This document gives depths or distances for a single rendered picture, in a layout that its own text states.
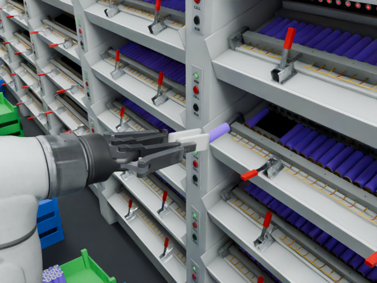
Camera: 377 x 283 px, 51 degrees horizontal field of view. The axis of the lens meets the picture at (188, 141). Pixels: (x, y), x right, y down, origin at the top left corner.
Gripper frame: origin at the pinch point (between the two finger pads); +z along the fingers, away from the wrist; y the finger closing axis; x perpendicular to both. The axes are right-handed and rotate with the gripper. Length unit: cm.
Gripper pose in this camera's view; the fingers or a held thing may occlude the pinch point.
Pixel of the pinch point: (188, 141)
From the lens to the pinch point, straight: 70.7
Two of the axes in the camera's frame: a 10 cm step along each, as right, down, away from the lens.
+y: -5.8, -3.9, 7.1
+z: 8.0, -1.4, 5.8
